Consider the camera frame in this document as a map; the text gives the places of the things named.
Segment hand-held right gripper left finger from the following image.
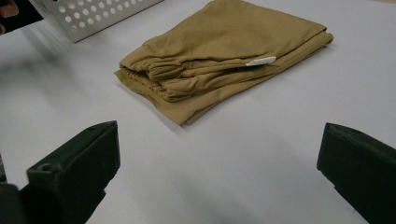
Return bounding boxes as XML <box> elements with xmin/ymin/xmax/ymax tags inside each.
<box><xmin>20</xmin><ymin>120</ymin><xmax>121</xmax><ymax>224</ymax></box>

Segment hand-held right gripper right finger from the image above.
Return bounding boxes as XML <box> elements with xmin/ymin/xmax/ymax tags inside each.
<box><xmin>317</xmin><ymin>122</ymin><xmax>396</xmax><ymax>224</ymax></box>

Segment white perforated basket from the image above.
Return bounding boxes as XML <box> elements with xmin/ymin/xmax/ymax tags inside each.
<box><xmin>28</xmin><ymin>0</ymin><xmax>164</xmax><ymax>43</ymax></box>

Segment tan pants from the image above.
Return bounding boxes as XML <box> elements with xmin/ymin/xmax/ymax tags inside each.
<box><xmin>113</xmin><ymin>0</ymin><xmax>334</xmax><ymax>127</ymax></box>

